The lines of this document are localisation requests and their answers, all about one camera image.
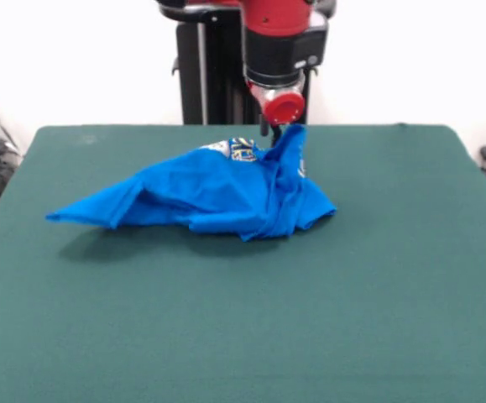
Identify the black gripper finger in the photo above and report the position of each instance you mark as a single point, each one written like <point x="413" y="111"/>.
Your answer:
<point x="277" y="135"/>
<point x="263" y="126"/>

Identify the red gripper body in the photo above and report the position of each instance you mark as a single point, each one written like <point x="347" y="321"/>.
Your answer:
<point x="282" y="107"/>

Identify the blue printed t-shirt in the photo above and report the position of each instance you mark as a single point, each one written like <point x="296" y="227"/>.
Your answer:
<point x="209" y="197"/>

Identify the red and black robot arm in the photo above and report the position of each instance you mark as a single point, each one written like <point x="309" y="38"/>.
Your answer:
<point x="284" y="42"/>

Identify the dark green tablecloth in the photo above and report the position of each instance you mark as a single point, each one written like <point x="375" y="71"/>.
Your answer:
<point x="226" y="315"/>

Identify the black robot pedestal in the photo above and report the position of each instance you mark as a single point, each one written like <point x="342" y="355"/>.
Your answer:
<point x="209" y="71"/>

